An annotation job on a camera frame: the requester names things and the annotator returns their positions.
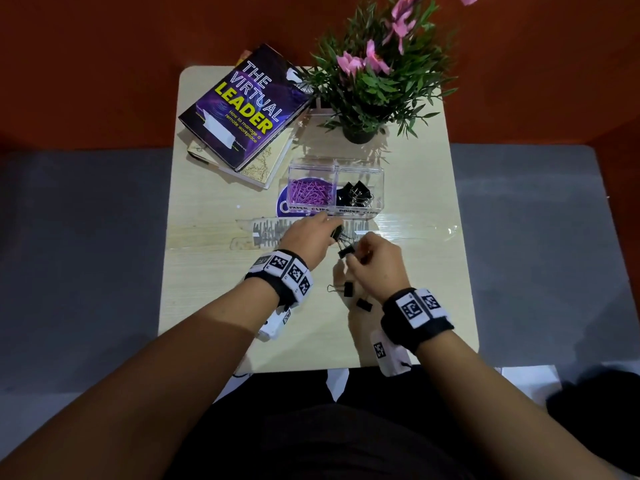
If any person's right forearm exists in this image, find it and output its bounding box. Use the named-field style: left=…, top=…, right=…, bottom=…
left=416, top=329, right=623, bottom=480

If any green plant with pink flowers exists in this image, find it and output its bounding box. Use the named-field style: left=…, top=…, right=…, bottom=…
left=299, top=0, right=483, bottom=140

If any beige map-print book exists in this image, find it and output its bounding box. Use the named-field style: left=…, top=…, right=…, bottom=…
left=187, top=126, right=297, bottom=190

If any person's black clothing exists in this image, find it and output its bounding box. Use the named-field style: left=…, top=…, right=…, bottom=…
left=162, top=367, right=506, bottom=480

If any black fabric object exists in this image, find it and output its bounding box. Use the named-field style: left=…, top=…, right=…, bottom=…
left=546, top=369, right=640, bottom=468

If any heap of black binder clips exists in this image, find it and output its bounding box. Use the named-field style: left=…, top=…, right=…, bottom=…
left=336, top=181, right=375, bottom=207

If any clear plastic ruler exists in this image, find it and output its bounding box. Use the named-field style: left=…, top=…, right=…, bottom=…
left=229, top=217, right=361, bottom=251

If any purple hardcover book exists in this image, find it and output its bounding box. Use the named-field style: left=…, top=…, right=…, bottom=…
left=178, top=43, right=316, bottom=172

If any white wrist camera unit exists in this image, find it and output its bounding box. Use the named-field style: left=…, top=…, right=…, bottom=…
left=369, top=329, right=414, bottom=378
left=257, top=309, right=294, bottom=343

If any pile of purple paper clips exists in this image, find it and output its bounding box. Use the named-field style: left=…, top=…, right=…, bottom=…
left=287, top=178, right=333, bottom=208

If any clear two-compartment organiser box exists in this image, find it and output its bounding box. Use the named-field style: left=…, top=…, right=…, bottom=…
left=277, top=157, right=386, bottom=218

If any person's right hand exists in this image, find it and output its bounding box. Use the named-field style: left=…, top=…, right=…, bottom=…
left=345, top=231, right=412, bottom=305

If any person's left forearm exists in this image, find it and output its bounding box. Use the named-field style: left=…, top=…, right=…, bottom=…
left=0, top=279, right=281, bottom=480

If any black wristband with square markers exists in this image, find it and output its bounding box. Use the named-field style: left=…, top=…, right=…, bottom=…
left=380, top=288, right=455, bottom=354
left=244, top=249, right=315, bottom=310

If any black plant pot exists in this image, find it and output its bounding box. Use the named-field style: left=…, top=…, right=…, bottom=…
left=342, top=124, right=377, bottom=145

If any person's left hand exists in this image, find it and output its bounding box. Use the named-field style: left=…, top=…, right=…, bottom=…
left=276, top=213, right=346, bottom=271

